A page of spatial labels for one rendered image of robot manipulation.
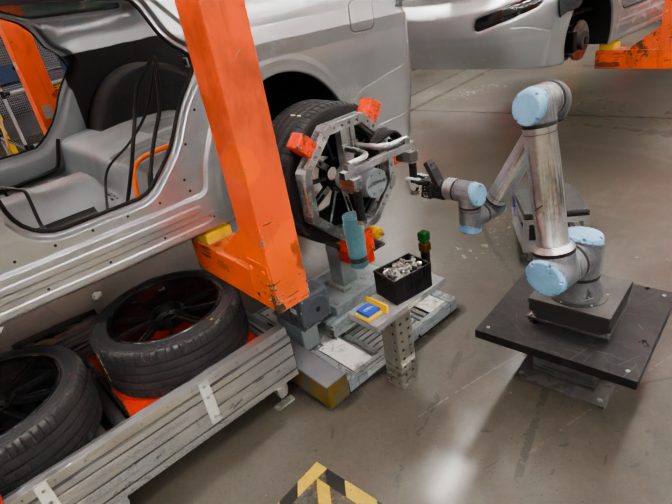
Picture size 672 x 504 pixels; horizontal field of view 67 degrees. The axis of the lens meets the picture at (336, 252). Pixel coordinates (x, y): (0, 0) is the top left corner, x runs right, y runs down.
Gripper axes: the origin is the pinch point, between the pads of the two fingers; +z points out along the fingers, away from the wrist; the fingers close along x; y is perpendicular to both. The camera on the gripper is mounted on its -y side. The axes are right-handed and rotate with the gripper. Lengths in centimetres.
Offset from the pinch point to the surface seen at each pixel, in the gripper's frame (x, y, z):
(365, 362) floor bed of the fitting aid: -46, 75, -3
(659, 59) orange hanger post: 342, 23, 18
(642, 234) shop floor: 145, 83, -50
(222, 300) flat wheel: -86, 32, 37
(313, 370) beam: -68, 70, 8
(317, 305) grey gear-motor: -50, 49, 19
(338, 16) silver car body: 22, -66, 56
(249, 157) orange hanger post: -75, -33, 4
